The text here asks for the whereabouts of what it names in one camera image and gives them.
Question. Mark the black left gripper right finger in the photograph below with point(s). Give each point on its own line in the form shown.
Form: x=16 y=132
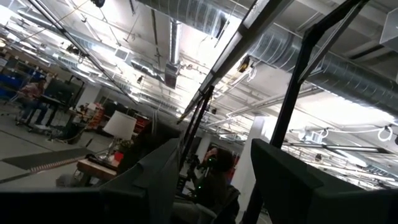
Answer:
x=295 y=193

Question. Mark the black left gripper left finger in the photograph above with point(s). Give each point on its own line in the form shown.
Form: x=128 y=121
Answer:
x=149 y=193

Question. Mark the red box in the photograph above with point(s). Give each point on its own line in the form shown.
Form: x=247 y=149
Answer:
x=118 y=156

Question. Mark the wooden workbench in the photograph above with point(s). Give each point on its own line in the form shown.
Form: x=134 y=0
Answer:
x=96 y=169

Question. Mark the seated person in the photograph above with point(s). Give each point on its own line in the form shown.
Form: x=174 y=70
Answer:
x=214 y=183

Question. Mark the silver table lamp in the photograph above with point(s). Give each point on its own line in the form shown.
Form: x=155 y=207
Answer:
x=120 y=126

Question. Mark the black floor mat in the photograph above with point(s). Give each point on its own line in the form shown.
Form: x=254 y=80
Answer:
x=43 y=158

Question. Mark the black desk with monitor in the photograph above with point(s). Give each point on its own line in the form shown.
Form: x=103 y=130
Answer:
x=60 y=91

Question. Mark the blue storage bins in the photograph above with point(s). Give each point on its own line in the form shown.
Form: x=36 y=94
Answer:
x=12 y=82

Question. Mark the black thin frame post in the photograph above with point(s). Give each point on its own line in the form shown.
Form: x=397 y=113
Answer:
x=199 y=124

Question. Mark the black diagonal frame post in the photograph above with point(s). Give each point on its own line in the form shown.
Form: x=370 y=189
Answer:
x=298 y=77

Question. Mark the silver ventilation duct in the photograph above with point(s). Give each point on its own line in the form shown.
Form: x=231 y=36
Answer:
x=342 y=74
x=192 y=15

